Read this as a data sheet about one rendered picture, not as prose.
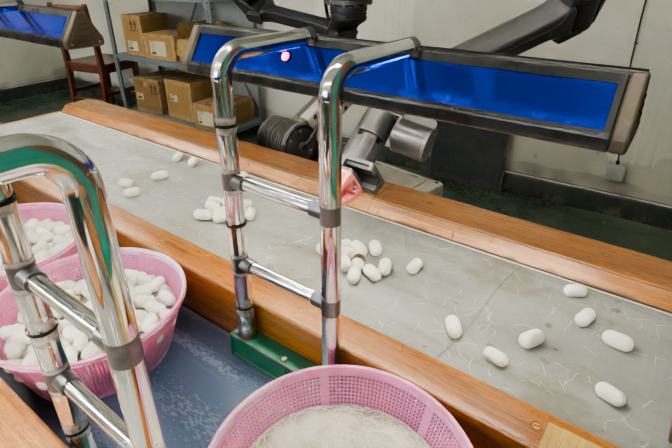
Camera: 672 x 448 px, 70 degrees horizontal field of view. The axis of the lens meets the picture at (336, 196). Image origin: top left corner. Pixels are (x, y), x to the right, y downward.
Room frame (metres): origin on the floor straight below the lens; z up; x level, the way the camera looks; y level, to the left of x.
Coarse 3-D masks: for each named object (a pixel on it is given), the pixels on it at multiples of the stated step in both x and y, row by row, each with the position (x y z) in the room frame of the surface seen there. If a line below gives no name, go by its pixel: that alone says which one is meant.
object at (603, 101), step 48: (192, 48) 0.77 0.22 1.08; (336, 48) 0.62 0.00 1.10; (432, 48) 0.56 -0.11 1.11; (384, 96) 0.55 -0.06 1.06; (432, 96) 0.52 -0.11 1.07; (480, 96) 0.50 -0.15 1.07; (528, 96) 0.47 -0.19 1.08; (576, 96) 0.45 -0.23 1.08; (624, 96) 0.43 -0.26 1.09; (576, 144) 0.43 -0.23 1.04; (624, 144) 0.40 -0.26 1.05
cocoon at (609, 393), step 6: (600, 384) 0.41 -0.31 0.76; (606, 384) 0.40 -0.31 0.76; (600, 390) 0.40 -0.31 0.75; (606, 390) 0.40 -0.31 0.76; (612, 390) 0.40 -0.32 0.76; (618, 390) 0.40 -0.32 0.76; (600, 396) 0.40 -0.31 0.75; (606, 396) 0.39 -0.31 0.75; (612, 396) 0.39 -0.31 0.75; (618, 396) 0.39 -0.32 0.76; (624, 396) 0.39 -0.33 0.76; (612, 402) 0.39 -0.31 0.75; (618, 402) 0.38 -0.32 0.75; (624, 402) 0.38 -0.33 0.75
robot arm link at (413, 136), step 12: (408, 120) 0.77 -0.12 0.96; (420, 120) 0.77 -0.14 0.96; (432, 120) 0.76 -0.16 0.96; (396, 132) 0.74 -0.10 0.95; (408, 132) 0.74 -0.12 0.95; (420, 132) 0.73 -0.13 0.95; (432, 132) 0.74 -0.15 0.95; (396, 144) 0.74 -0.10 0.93; (408, 144) 0.73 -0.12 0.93; (420, 144) 0.72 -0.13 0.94; (432, 144) 0.76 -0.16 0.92; (408, 156) 0.74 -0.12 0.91; (420, 156) 0.72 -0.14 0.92
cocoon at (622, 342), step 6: (612, 330) 0.49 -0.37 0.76; (606, 336) 0.49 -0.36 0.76; (612, 336) 0.48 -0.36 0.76; (618, 336) 0.48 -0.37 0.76; (624, 336) 0.48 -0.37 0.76; (606, 342) 0.48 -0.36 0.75; (612, 342) 0.48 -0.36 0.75; (618, 342) 0.48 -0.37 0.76; (624, 342) 0.47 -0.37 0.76; (630, 342) 0.47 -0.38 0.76; (618, 348) 0.47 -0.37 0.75; (624, 348) 0.47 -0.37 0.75; (630, 348) 0.47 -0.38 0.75
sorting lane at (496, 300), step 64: (0, 128) 1.40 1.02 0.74; (64, 128) 1.40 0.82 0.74; (192, 192) 0.95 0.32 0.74; (256, 256) 0.70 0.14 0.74; (384, 256) 0.70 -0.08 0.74; (448, 256) 0.70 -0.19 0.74; (384, 320) 0.54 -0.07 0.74; (512, 320) 0.54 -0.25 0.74; (640, 320) 0.54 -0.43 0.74; (512, 384) 0.42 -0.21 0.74; (576, 384) 0.42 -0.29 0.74; (640, 384) 0.42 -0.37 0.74
